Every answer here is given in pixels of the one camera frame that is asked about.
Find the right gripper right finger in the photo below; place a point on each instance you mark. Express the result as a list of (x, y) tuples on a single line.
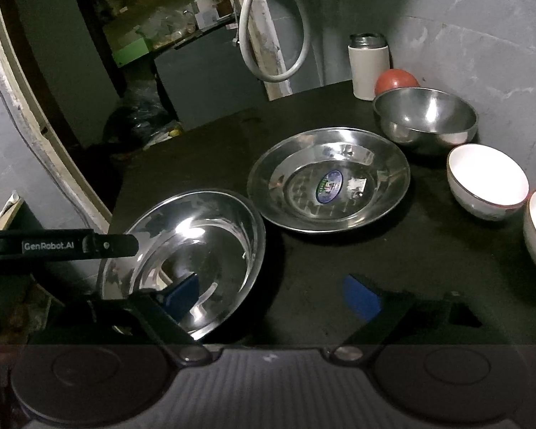
[(384, 315)]

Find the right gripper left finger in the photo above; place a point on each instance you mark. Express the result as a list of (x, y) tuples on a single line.
[(160, 313)]

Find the plain steel plate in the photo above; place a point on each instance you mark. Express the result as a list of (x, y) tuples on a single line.
[(213, 235)]

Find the steel plate with sticker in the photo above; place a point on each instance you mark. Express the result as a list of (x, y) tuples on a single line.
[(329, 180)]

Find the deep steel mixing bowl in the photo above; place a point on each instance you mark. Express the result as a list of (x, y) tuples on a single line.
[(425, 117)]

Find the green box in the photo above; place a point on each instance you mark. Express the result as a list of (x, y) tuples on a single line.
[(132, 52)]

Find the red ball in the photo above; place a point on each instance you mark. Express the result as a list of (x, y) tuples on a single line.
[(394, 78)]

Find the dark grey cabinet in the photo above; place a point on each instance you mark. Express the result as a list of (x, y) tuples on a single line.
[(207, 79)]

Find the white thermos flask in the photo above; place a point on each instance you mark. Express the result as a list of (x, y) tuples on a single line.
[(369, 57)]

